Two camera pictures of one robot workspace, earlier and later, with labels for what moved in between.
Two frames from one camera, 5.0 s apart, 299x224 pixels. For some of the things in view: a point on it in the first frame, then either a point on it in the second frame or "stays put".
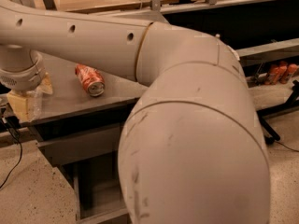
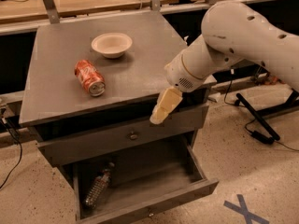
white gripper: (22, 77) -> (180, 75)
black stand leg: (270, 133) stays put
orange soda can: (91, 78) stays put
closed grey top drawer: (70, 147) stays put
